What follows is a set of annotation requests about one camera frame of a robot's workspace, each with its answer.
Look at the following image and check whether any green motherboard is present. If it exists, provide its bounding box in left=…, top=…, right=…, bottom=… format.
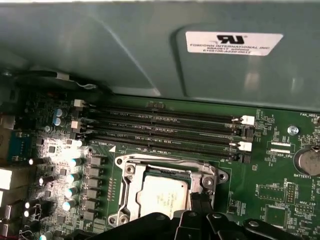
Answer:
left=0, top=89, right=320, bottom=240

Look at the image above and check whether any silver coin battery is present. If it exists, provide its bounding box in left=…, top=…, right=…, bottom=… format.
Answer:
left=292, top=146, right=320, bottom=177

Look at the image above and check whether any silver green CPU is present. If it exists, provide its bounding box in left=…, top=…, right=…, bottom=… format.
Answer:
left=134, top=166, right=193, bottom=221

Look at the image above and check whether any blue board connector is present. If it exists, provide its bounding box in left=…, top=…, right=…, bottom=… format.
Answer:
left=6, top=131, right=33, bottom=162

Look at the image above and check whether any black wire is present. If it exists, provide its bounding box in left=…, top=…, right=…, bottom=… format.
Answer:
left=13, top=70, right=98, bottom=91

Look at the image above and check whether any silver board screw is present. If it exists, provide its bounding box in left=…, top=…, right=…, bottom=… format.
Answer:
left=287, top=124, right=300, bottom=136

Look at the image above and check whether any grey square choke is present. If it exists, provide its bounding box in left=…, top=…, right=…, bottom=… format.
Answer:
left=79, top=211, right=99, bottom=221
left=87, top=155, right=105, bottom=166
left=83, top=177, right=103, bottom=188
left=84, top=166, right=104, bottom=177
left=81, top=199, right=101, bottom=210
left=82, top=188, right=102, bottom=200

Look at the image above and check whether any metal socket cover frame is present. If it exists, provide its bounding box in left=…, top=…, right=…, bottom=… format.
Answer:
left=119, top=159, right=218, bottom=226

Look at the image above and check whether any white case label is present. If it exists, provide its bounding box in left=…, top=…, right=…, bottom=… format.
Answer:
left=185, top=30, right=285, bottom=57

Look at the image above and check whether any metal CPU socket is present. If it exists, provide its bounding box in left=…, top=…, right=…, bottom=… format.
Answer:
left=107, top=152, right=230, bottom=227

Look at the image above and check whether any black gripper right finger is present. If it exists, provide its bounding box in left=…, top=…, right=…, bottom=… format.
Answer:
left=201, top=193, right=304, bottom=240

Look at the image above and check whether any thin wire locking lever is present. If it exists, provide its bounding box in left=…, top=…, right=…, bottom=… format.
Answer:
left=114, top=152, right=218, bottom=173

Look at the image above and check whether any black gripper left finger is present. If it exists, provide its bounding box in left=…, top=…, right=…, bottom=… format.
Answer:
left=89, top=193, right=202, bottom=240

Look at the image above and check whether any grey open PC case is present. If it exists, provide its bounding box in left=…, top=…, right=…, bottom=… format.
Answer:
left=0, top=0, right=320, bottom=113

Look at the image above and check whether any silver capacitor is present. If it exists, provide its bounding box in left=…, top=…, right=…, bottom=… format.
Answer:
left=64, top=186, right=79, bottom=199
left=66, top=173, right=81, bottom=185
left=61, top=199, right=77, bottom=212
left=69, top=157, right=83, bottom=169

